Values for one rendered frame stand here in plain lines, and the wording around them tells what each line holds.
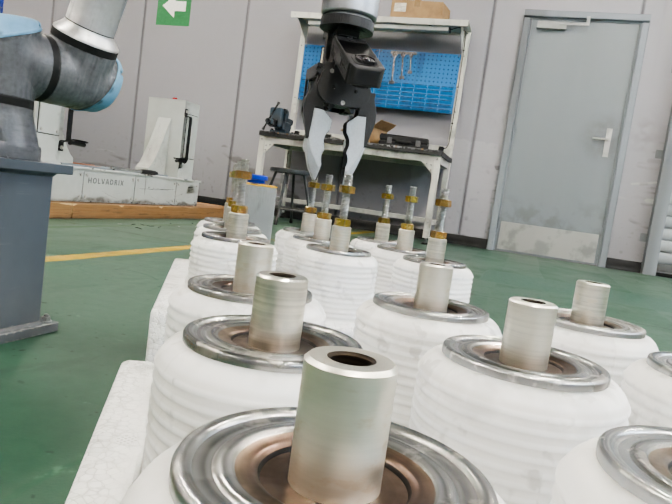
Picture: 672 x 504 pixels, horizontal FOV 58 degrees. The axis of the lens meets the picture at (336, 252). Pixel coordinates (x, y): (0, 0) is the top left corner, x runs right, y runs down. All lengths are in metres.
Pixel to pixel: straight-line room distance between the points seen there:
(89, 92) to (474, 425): 1.05
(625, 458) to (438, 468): 0.06
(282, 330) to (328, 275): 0.41
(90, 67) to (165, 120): 3.27
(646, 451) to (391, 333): 0.19
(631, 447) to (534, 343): 0.09
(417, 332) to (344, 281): 0.31
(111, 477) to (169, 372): 0.08
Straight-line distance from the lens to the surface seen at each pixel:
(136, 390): 0.41
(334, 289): 0.66
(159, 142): 4.38
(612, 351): 0.42
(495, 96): 5.77
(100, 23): 1.20
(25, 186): 1.12
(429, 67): 5.75
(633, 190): 5.73
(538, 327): 0.29
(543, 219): 5.65
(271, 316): 0.25
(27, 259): 1.15
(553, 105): 5.74
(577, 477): 0.20
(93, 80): 1.21
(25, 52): 1.15
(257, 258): 0.36
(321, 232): 0.80
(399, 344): 0.36
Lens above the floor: 0.32
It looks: 6 degrees down
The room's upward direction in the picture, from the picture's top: 8 degrees clockwise
